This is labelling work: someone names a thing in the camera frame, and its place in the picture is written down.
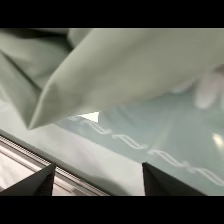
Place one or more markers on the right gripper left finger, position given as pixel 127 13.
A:
pixel 39 185

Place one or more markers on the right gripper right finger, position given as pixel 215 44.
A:
pixel 160 183

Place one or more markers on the pale green shirt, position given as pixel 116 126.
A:
pixel 110 70

